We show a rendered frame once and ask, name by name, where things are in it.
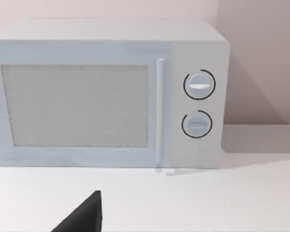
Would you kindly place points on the pale microwave oven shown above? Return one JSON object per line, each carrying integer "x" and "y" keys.
{"x": 195, "y": 55}

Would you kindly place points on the large round microwave knob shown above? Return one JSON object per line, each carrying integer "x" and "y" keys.
{"x": 199, "y": 84}

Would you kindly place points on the small round microwave knob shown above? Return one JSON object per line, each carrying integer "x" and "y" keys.
{"x": 196, "y": 124}

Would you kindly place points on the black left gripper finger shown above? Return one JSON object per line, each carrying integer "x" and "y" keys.
{"x": 87, "y": 215}

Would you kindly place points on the pale microwave door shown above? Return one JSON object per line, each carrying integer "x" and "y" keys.
{"x": 75, "y": 53}

